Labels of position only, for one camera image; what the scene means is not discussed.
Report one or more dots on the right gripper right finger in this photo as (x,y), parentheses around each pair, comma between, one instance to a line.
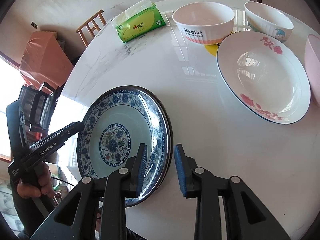
(245,214)

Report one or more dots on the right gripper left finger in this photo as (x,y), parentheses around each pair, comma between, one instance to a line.
(91,199)

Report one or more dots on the small blue floral plate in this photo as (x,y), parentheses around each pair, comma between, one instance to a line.
(112,133)

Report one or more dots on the white plate pink flowers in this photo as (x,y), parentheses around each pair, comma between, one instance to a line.
(265,76)

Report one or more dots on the pink plastic bowl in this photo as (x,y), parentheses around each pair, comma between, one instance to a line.
(312,65)

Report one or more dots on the white Rabbit bowl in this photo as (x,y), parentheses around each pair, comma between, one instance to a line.
(205,23)

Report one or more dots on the white cartoon bowl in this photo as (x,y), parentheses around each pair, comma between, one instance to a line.
(268,20)

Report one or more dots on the large blue floral plate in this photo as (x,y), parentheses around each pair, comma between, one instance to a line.
(160,151)

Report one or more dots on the person's left hand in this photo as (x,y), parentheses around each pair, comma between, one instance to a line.
(26,190)

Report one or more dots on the black metal chair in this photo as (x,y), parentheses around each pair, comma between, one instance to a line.
(38,106)

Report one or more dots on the orange covered box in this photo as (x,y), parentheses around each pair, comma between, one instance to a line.
(44,61)

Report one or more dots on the light wooden chair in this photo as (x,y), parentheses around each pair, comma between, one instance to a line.
(93,25)

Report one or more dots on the yellow hot warning sticker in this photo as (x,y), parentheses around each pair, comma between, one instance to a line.
(212,49)

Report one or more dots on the green tissue pack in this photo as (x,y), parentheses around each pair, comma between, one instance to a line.
(137,20)

